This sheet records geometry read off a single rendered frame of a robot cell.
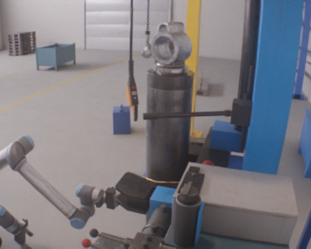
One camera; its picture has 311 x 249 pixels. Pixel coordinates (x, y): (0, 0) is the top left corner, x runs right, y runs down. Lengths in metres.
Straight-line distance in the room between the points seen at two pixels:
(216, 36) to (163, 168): 10.75
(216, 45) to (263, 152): 10.82
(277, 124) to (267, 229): 0.47
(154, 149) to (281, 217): 0.70
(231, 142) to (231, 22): 10.56
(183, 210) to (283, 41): 0.73
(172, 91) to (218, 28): 10.74
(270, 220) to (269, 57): 0.61
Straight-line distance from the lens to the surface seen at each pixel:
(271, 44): 1.15
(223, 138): 1.46
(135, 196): 1.25
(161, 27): 2.69
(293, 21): 1.16
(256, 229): 0.97
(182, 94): 1.26
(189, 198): 0.82
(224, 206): 0.91
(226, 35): 11.91
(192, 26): 3.83
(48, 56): 9.23
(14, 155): 1.77
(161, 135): 1.31
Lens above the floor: 1.74
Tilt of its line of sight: 21 degrees down
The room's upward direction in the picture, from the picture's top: 2 degrees clockwise
